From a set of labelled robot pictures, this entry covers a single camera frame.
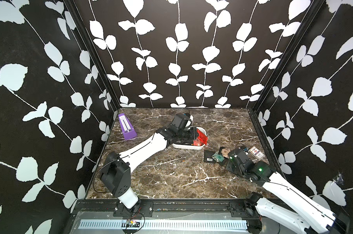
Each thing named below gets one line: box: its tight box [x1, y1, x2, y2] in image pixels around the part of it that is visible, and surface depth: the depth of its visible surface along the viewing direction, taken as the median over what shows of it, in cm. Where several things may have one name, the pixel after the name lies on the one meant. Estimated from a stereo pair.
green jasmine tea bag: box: [211, 153, 225, 163], surface depth 95 cm
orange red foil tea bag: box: [193, 128, 208, 147], surface depth 84 cm
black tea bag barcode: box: [203, 150, 216, 164], surface depth 95 cm
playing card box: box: [248, 146, 266, 161], surface depth 96 cm
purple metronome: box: [117, 113, 138, 141], surface depth 100 cm
